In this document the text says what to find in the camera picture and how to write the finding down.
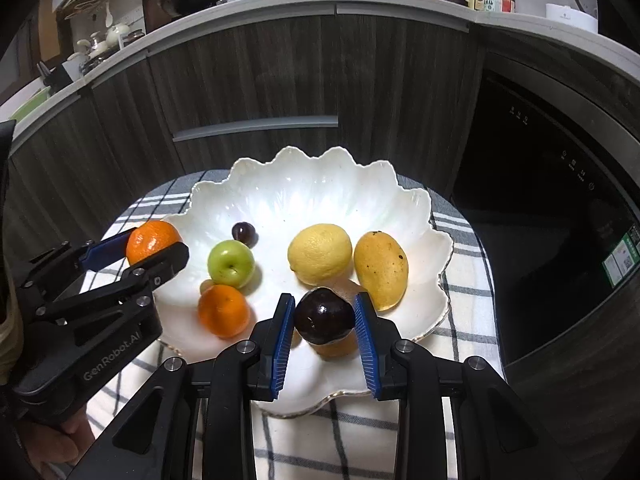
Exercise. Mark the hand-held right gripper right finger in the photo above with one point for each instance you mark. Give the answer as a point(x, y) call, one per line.
point(367, 345)

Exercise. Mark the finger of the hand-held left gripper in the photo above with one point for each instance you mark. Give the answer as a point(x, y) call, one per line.
point(107, 252)
point(165, 262)

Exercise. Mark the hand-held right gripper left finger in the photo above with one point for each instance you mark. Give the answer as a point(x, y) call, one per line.
point(282, 345)

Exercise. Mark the orange tangerine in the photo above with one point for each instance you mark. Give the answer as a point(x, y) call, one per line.
point(223, 311)
point(150, 242)

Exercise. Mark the small tan longan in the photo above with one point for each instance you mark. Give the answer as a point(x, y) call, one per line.
point(206, 287)

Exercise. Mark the large dark purple fruit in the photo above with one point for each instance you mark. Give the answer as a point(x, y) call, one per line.
point(324, 316)

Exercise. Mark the green apple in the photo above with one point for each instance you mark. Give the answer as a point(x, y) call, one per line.
point(231, 264)

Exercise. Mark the yellow mango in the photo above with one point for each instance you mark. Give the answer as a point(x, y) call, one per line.
point(381, 270)

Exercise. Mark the small dark plum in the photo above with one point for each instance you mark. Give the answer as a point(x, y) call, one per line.
point(243, 233)

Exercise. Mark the yellow lemon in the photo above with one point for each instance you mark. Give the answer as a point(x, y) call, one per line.
point(320, 255)

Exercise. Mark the white scalloped ceramic bowl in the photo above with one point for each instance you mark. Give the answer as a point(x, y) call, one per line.
point(300, 200)

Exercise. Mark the person's left hand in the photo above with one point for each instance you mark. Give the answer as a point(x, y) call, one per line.
point(60, 440)

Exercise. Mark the brown kiwi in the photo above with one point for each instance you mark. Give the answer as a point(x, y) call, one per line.
point(335, 350)

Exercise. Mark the white plaid tablecloth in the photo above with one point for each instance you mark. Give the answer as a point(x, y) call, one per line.
point(470, 310)

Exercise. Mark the green tray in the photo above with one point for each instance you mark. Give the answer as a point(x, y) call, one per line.
point(30, 102)

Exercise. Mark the black utensil holder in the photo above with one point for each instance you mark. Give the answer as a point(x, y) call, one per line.
point(57, 76)

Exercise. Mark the white teapot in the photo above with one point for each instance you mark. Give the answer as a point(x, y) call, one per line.
point(119, 34)

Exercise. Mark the black built-in dishwasher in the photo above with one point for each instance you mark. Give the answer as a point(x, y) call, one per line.
point(540, 210)

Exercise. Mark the dark wood kitchen cabinet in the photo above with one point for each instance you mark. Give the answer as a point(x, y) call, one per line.
point(275, 70)

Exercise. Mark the green label sticker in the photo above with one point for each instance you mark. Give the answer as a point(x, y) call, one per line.
point(622, 257)

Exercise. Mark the white round appliance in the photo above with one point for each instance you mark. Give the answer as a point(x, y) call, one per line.
point(570, 19)

